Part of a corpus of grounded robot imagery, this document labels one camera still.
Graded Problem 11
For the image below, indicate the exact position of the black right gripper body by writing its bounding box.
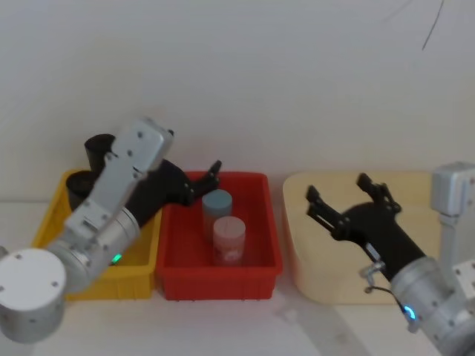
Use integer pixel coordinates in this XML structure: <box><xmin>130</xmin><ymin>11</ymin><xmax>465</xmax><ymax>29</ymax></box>
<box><xmin>332</xmin><ymin>202</ymin><xmax>428</xmax><ymax>282</ymax></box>

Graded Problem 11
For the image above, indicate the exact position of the thin dark cable silver plug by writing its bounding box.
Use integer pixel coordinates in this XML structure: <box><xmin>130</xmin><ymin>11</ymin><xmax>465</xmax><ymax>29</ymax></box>
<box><xmin>358</xmin><ymin>259</ymin><xmax>409</xmax><ymax>311</ymax></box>

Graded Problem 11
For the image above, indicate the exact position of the clear jar pink lid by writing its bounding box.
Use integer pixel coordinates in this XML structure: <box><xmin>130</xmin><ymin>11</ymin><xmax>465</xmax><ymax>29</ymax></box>
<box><xmin>212</xmin><ymin>216</ymin><xmax>247</xmax><ymax>267</ymax></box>

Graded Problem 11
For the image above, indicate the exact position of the clear jar blue lid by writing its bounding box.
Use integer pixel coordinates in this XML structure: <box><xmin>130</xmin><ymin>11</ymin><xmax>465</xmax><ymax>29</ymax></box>
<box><xmin>201</xmin><ymin>188</ymin><xmax>235</xmax><ymax>243</ymax></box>

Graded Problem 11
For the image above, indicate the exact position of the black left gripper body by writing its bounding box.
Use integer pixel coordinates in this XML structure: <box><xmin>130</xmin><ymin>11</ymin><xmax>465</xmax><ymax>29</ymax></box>
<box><xmin>127</xmin><ymin>158</ymin><xmax>197</xmax><ymax>230</ymax></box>

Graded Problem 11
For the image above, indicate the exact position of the yellow plastic bin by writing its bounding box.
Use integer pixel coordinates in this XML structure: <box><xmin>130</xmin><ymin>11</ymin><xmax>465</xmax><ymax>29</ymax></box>
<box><xmin>31</xmin><ymin>169</ymin><xmax>163</xmax><ymax>301</ymax></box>

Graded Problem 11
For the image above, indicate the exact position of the black cylinder cup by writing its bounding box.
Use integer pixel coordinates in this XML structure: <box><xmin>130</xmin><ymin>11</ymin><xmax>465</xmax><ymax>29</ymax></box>
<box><xmin>64</xmin><ymin>171</ymin><xmax>102</xmax><ymax>213</ymax></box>
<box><xmin>84</xmin><ymin>133</ymin><xmax>120</xmax><ymax>176</ymax></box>

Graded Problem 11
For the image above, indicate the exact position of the white table cloth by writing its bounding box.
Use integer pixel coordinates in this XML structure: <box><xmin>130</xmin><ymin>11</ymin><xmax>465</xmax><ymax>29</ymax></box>
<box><xmin>0</xmin><ymin>199</ymin><xmax>475</xmax><ymax>356</ymax></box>

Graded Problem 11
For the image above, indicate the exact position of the cream plastic tray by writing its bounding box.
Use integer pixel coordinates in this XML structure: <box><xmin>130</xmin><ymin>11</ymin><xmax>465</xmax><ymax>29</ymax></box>
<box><xmin>282</xmin><ymin>171</ymin><xmax>446</xmax><ymax>306</ymax></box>

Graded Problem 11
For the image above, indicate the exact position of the red plastic bin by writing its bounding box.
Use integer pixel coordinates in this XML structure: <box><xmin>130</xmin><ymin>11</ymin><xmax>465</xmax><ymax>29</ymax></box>
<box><xmin>154</xmin><ymin>171</ymin><xmax>284</xmax><ymax>302</ymax></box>

